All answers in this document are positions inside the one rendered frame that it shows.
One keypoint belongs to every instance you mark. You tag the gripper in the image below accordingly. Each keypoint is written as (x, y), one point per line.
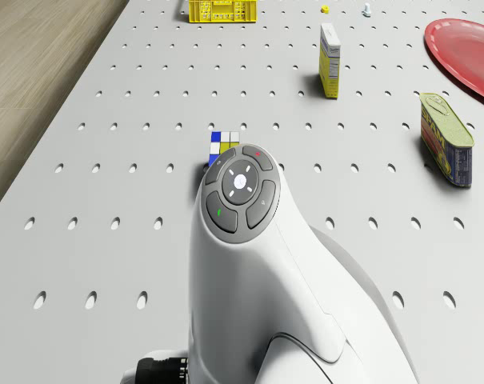
(157, 370)

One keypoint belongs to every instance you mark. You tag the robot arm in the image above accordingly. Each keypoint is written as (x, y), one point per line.
(241, 280)

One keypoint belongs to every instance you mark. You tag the puzzle cube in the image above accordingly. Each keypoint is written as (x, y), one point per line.
(219, 145)

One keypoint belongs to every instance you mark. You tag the yellow white box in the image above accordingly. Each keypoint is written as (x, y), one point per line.
(329, 68)

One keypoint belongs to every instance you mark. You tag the yellow basket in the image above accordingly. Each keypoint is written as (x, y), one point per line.
(221, 11)

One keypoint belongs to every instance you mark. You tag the flat-sided can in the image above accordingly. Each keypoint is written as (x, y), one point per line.
(445, 140)

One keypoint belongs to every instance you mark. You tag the bolt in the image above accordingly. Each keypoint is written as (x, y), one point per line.
(366, 10)

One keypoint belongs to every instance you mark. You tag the red plate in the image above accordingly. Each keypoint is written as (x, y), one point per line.
(465, 52)

